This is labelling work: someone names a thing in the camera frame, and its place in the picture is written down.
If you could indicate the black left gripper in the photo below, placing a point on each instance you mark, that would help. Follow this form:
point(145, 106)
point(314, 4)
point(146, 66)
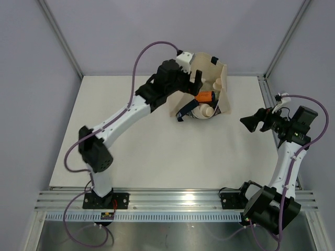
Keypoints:
point(188, 87)

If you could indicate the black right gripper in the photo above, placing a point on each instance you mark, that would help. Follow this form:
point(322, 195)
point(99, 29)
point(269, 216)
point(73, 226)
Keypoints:
point(252, 122)

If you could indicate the orange blue spray bottle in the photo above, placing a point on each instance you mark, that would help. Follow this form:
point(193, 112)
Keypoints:
point(206, 96)

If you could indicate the white cream bottle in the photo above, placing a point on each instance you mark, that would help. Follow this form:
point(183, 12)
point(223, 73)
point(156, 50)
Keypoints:
point(217, 85)

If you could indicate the cream bottle with round cap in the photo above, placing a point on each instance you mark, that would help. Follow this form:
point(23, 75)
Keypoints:
point(206, 110)

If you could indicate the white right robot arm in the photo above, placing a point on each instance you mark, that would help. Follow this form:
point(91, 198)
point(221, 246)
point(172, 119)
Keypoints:
point(273, 206)

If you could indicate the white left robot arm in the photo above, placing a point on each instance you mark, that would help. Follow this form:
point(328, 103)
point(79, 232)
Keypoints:
point(95, 143)

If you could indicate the beige canvas tote bag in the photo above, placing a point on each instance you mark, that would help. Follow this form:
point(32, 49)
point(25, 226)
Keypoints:
point(183, 104)

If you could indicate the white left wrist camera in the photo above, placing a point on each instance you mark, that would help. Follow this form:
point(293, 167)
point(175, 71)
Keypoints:
point(184, 60)

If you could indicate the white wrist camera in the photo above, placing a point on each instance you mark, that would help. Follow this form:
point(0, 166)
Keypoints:
point(282, 99)
point(184, 60)

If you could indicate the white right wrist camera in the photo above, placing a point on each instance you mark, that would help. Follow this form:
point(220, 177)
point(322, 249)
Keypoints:
point(282, 99)

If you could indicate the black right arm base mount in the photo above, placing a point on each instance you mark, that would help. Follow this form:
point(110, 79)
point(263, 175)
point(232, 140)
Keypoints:
point(231, 198)

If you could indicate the right aluminium frame post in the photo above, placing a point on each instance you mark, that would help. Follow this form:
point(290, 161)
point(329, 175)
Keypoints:
point(305, 5)

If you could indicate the aluminium frame post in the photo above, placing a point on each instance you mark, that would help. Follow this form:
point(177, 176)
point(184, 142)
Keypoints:
point(55, 28)
point(305, 5)

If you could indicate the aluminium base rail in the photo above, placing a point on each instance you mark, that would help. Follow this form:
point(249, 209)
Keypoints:
point(139, 201)

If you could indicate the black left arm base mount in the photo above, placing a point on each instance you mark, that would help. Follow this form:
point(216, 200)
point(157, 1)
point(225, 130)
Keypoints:
point(115, 201)

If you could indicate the left aluminium frame post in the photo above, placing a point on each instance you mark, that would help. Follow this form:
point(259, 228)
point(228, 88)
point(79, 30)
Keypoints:
point(55, 28)

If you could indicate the slotted white cable duct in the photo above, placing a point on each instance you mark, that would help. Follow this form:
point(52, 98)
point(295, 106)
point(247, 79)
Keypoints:
point(122, 216)

